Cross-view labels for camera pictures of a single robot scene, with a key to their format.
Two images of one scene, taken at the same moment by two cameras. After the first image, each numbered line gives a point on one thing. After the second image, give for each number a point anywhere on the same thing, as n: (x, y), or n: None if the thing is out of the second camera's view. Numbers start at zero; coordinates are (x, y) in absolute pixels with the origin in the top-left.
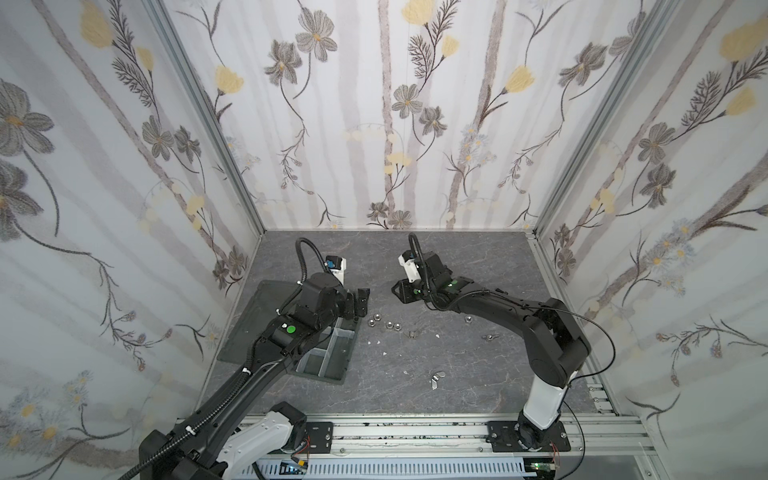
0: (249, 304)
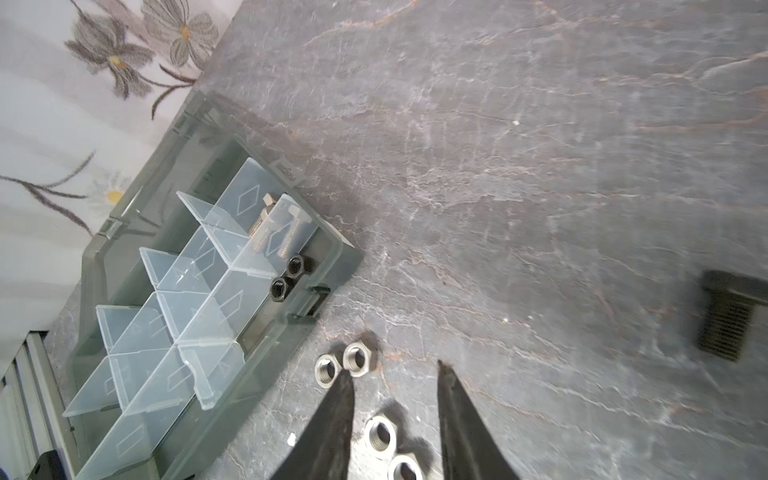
0: (201, 293)
